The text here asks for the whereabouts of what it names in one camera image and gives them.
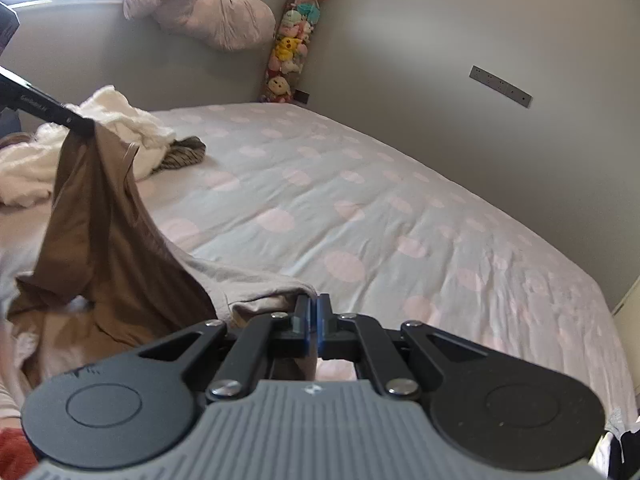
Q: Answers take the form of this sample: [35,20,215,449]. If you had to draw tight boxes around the grey wall socket plate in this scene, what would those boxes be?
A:
[469,65,533,109]

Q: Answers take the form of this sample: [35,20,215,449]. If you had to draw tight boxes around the brown striped garment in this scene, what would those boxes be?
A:
[159,136,207,173]

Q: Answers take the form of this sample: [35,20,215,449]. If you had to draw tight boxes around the white crinkled garment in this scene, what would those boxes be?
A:
[0,85,178,207]

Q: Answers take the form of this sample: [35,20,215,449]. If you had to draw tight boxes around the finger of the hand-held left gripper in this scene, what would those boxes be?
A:
[50,101,96,137]

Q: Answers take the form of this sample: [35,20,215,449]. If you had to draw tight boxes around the cream furniture panel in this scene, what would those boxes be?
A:
[611,275,640,321]

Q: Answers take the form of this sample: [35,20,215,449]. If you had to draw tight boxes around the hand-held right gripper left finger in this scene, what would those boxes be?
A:
[139,296,317,402]

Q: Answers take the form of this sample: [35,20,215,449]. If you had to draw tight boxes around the red cloth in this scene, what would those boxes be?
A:
[0,430,37,478]

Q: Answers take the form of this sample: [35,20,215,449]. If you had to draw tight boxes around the beige brown garment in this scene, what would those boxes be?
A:
[7,122,321,391]

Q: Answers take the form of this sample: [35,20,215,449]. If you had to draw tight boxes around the clear tube of plush toys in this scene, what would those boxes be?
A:
[260,0,328,105]

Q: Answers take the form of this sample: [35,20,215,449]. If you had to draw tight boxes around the bed with polka dot sheet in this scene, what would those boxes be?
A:
[0,102,640,441]

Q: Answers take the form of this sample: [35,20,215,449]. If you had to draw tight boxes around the pale pink duvet bundle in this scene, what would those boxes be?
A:
[122,0,277,52]

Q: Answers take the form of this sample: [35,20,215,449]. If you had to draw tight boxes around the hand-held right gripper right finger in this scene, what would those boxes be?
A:
[318,294,488,401]

